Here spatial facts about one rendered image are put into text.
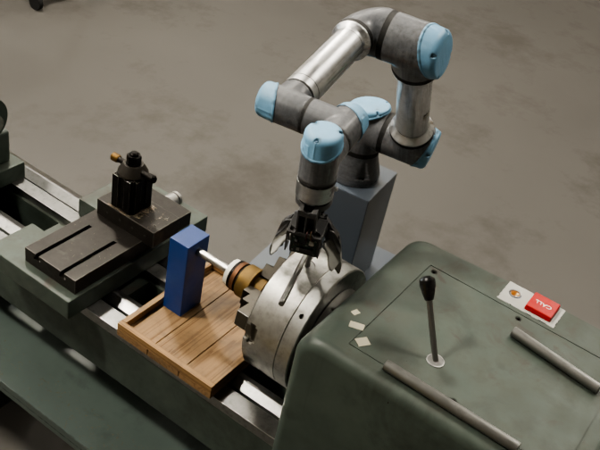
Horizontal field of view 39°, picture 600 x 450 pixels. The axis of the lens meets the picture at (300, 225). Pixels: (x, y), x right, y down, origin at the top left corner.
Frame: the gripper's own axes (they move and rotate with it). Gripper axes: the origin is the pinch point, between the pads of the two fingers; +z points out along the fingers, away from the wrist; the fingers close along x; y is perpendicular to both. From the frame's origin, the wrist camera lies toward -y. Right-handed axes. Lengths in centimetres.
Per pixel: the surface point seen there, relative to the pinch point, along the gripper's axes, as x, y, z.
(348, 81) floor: -44, -333, 160
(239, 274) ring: -15.9, -6.9, 16.3
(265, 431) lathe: -0.2, 16.4, 39.4
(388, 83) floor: -20, -346, 163
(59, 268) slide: -61, -4, 29
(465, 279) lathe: 33.9, -12.7, 4.4
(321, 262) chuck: 2.8, -5.5, 4.3
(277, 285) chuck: -4.7, 3.0, 6.0
